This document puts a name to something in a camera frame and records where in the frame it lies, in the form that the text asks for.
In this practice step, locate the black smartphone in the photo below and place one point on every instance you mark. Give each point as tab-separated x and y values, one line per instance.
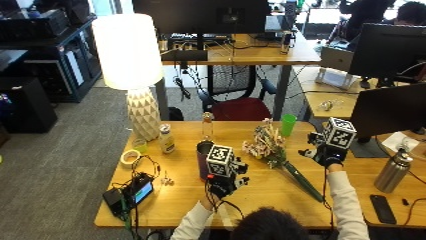
383	209

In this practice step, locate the white table lamp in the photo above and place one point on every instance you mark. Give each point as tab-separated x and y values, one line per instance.
129	50

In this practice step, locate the dried flower bouquet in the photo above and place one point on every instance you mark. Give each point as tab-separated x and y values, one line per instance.
268	143

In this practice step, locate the white paper sheet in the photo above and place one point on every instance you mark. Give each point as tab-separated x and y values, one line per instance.
393	141

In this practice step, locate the large black monitor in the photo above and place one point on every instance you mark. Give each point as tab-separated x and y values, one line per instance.
200	15

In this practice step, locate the black cabinet box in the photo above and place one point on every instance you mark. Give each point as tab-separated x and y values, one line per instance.
27	103

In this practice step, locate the white marker cube, right glove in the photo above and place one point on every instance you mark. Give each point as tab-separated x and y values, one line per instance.
340	133

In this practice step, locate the clear glass bottle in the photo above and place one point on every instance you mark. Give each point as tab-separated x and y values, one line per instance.
208	128

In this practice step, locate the small black clip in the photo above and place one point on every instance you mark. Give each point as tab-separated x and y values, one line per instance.
405	201

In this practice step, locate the stainless steel water bottle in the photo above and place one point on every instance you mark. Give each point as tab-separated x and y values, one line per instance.
392	173

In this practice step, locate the small silver metal object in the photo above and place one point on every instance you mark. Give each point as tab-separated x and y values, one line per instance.
167	180

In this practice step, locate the wooden desk with grey legs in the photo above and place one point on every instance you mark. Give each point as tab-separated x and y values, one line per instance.
262	53

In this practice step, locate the silver laptop on stand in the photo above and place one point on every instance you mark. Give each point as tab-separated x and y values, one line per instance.
336	60

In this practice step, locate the green plastic cup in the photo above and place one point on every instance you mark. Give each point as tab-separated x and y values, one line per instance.
288	126

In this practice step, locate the small bottle on desk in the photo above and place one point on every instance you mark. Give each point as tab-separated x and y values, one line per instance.
287	41

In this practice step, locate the person's right hand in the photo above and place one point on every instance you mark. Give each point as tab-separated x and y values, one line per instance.
331	156

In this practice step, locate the small yellow-green glass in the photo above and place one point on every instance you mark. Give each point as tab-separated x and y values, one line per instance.
141	146

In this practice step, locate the white tape roll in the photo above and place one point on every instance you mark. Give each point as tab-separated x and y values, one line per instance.
126	159

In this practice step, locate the red office chair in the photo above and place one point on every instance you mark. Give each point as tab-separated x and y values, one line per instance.
242	108

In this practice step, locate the black power strip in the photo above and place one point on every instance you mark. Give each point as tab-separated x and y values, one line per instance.
200	36

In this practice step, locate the person's left hand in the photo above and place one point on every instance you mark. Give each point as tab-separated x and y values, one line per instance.
226	187

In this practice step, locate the clear plastic item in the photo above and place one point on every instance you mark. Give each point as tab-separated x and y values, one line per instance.
330	105

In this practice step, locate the black under-desk box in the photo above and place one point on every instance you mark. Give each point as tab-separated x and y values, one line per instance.
184	55

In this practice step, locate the black bag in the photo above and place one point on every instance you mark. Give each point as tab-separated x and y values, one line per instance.
176	114

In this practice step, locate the black shelf unit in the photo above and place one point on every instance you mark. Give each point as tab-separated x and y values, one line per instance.
67	60

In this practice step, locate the black monitor with square base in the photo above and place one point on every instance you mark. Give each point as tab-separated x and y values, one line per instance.
391	111

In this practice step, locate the black monitor beside laptop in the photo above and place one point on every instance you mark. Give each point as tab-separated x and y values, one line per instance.
387	50

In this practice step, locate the purple tumbler cup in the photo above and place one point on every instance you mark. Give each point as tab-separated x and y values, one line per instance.
203	160

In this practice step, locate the wooden side desk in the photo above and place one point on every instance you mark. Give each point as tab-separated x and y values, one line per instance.
331	98

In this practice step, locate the white marker cube, glove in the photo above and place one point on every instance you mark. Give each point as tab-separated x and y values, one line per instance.
220	160
340	133

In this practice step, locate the white marker cube, left glove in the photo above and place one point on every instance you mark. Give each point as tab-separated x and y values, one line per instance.
220	160

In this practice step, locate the yellow bottle with silver cap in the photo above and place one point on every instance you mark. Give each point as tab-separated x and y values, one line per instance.
167	141

